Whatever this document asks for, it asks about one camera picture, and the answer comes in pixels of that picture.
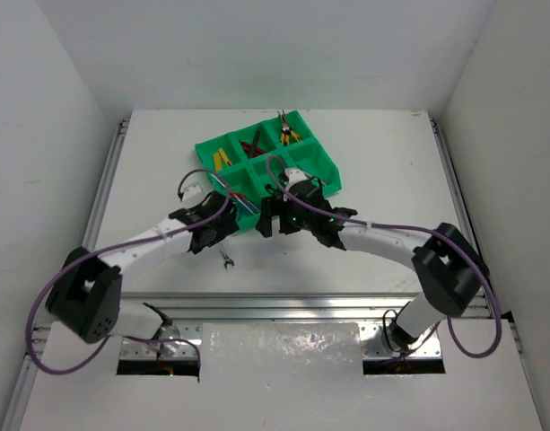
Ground silver wrench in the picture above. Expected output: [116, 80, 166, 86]
[219, 244, 235, 270]

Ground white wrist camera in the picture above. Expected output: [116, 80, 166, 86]
[284, 168, 308, 188]
[181, 182, 206, 208]

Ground green six-compartment tray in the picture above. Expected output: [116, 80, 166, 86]
[194, 110, 343, 234]

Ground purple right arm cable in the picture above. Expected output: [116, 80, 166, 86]
[266, 154, 504, 360]

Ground blue screwdriver red collar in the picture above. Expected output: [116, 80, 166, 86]
[215, 178, 260, 215]

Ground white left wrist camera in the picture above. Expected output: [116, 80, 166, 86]
[181, 182, 206, 208]

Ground aluminium front rail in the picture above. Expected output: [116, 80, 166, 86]
[122, 293, 415, 321]

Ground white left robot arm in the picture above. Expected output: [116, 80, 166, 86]
[45, 190, 239, 344]

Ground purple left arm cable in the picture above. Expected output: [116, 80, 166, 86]
[25, 169, 231, 374]

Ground red utility knife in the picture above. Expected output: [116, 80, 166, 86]
[248, 128, 260, 159]
[240, 141, 266, 158]

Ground white foreground cover panel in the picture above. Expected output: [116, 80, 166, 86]
[22, 323, 541, 430]

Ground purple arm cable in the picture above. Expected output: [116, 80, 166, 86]
[25, 169, 231, 374]
[266, 154, 504, 360]

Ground small yellow utility knife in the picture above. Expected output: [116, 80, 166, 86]
[218, 147, 232, 166]

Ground yellow pliers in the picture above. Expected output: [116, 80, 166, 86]
[278, 110, 293, 146]
[277, 110, 301, 146]

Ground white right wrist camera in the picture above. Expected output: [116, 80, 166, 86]
[284, 168, 308, 188]

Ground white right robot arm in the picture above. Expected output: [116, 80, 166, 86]
[256, 179, 489, 353]

